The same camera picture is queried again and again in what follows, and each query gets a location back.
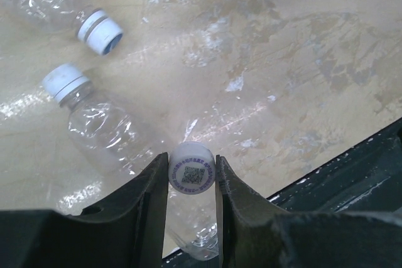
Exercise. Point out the black base frame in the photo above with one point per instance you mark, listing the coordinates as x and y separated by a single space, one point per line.
365 178

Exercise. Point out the long clear crushed bottle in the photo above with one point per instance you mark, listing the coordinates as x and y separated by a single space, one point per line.
120 144

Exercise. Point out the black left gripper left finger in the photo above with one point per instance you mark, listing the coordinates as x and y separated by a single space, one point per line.
124 229

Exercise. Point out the clear crushed bottle middle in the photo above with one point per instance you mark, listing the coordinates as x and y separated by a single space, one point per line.
92 25

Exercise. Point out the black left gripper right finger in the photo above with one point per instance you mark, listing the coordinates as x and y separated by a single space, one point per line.
253 232

